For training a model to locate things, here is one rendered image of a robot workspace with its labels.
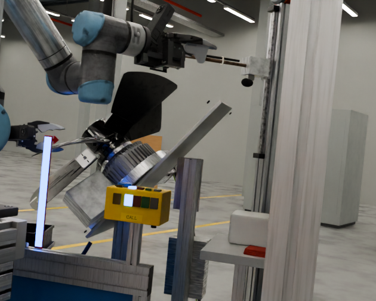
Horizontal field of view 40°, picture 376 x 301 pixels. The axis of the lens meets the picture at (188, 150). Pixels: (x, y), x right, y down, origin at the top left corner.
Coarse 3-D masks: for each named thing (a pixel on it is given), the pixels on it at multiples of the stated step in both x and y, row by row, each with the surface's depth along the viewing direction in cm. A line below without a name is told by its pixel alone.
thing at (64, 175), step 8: (72, 160) 192; (64, 168) 192; (72, 168) 189; (80, 168) 187; (56, 176) 191; (64, 176) 188; (72, 176) 186; (48, 184) 190; (56, 184) 187; (64, 184) 184; (48, 192) 185; (56, 192) 182; (48, 200) 180
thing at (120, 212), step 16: (112, 192) 139; (128, 192) 138; (144, 192) 137; (160, 192) 136; (112, 208) 139; (128, 208) 138; (144, 208) 137; (160, 208) 136; (144, 224) 137; (160, 224) 136
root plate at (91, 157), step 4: (84, 152) 194; (88, 152) 192; (92, 152) 191; (80, 156) 193; (88, 156) 191; (92, 156) 190; (76, 160) 192; (80, 160) 192; (84, 160) 190; (88, 160) 189; (92, 160) 188; (80, 164) 190; (84, 164) 189; (88, 164) 188; (84, 168) 187
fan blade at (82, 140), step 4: (72, 140) 172; (76, 140) 171; (80, 140) 171; (84, 140) 157; (88, 140) 157; (92, 140) 159; (96, 140) 162; (100, 140) 177; (60, 144) 166; (64, 144) 163; (68, 144) 158; (72, 144) 159; (52, 148) 159; (40, 152) 161
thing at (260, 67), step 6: (246, 60) 204; (252, 60) 202; (258, 60) 203; (264, 60) 204; (270, 60) 206; (246, 66) 204; (252, 66) 202; (258, 66) 203; (264, 66) 204; (270, 66) 206; (246, 72) 203; (252, 72) 202; (258, 72) 203; (264, 72) 204; (264, 78) 208
